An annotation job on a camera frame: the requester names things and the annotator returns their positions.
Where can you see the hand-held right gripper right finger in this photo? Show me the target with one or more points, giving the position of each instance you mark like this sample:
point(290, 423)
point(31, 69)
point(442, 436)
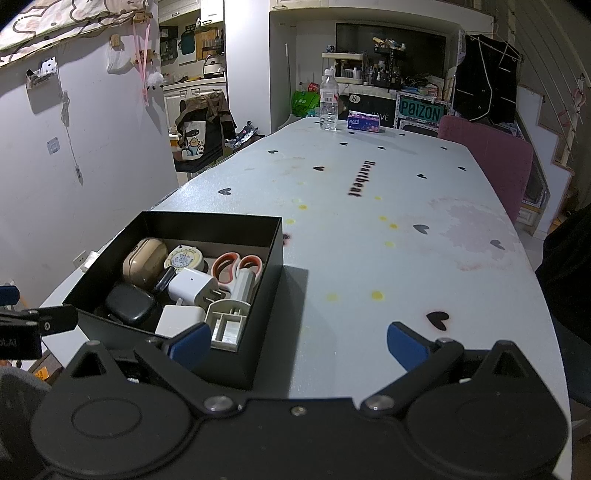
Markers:
point(406, 350)

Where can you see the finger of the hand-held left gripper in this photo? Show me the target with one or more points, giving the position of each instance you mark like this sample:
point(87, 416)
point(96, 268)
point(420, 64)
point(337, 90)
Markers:
point(9, 295)
point(51, 318)

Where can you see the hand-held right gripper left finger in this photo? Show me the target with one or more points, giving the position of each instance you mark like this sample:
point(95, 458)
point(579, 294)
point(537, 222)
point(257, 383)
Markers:
point(189, 344)

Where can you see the white charger block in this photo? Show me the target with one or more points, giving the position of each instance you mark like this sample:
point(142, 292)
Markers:
point(178, 318)

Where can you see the white plastic lint roller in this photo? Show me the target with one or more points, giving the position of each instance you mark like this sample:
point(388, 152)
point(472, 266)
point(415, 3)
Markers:
point(226, 323)

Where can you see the white pronged power adapter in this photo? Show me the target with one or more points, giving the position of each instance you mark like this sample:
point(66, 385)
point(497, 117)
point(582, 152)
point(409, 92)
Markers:
point(189, 286)

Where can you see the black oval case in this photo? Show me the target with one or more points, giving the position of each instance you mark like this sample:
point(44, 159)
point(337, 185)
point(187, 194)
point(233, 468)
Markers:
point(131, 304)

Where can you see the black cardboard box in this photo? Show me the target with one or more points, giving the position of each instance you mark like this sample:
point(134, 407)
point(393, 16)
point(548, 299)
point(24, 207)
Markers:
point(258, 323)

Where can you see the round white tape measure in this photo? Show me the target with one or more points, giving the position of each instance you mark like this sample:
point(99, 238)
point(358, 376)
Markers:
point(184, 259)

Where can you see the beige earbud case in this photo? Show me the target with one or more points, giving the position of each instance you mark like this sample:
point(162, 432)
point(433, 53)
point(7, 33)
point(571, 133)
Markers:
point(143, 263)

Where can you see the white heart-print tablecloth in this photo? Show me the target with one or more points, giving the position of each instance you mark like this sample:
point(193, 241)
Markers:
point(369, 254)

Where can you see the cartoon print tote bag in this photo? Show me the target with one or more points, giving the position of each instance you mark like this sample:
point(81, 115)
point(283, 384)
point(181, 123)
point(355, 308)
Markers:
point(198, 138)

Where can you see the pink chair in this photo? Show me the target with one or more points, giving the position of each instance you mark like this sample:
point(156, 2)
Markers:
point(489, 157)

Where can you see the purple tissue pack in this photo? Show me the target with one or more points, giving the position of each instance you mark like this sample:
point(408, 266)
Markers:
point(364, 122)

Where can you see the teal sign plate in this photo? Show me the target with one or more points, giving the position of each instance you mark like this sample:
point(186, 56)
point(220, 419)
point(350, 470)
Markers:
point(420, 110)

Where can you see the clear water bottle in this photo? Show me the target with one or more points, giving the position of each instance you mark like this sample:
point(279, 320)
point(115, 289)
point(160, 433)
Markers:
point(328, 110)

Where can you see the white hanging bag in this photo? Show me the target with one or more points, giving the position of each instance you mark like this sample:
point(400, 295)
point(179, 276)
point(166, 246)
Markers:
point(119, 60)

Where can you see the white plush toy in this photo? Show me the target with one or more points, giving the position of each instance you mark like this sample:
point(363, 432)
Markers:
point(155, 79)

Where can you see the green shopping bag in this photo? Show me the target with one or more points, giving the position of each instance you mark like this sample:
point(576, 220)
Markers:
point(304, 104)

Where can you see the printed hanging cloth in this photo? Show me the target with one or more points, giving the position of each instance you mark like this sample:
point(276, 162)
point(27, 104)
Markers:
point(55, 23)

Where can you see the metal kettle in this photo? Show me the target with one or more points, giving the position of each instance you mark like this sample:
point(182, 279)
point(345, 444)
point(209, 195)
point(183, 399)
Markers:
point(214, 65)

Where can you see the black vest white trim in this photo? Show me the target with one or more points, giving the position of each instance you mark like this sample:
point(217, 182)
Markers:
point(485, 78)

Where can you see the black tiered organiser rack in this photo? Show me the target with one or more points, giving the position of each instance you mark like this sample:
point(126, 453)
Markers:
point(389, 64)

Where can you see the white shelf rack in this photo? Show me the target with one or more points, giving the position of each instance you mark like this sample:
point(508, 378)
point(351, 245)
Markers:
point(344, 67)

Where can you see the dark window panel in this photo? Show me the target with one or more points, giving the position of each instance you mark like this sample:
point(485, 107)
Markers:
point(355, 37)

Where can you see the metal stair railing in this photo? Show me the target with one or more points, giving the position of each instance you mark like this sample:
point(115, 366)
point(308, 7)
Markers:
point(554, 55)

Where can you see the white wall socket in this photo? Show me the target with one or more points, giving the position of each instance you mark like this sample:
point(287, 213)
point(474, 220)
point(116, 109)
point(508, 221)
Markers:
point(80, 261)

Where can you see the white wall switch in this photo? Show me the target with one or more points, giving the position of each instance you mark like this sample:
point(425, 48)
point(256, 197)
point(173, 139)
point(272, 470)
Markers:
point(53, 146)

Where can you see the wall-mounted organiser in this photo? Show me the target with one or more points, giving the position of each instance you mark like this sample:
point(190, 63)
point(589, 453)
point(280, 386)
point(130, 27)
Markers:
point(41, 74)

